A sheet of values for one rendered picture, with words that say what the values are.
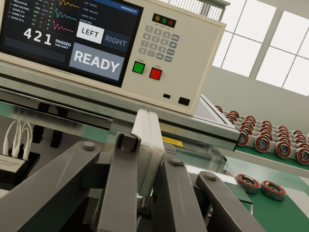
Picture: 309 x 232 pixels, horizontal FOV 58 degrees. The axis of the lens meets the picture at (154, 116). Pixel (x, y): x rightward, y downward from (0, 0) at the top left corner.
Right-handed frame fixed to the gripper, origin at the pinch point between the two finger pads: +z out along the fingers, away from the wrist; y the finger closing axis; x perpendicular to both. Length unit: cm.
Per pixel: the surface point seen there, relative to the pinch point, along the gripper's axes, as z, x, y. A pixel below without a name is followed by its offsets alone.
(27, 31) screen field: 41.9, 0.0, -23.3
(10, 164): 36.6, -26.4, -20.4
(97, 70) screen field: 42.0, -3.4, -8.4
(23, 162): 38, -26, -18
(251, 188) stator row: 86, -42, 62
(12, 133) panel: 54, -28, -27
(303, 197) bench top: 98, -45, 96
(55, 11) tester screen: 42.0, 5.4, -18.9
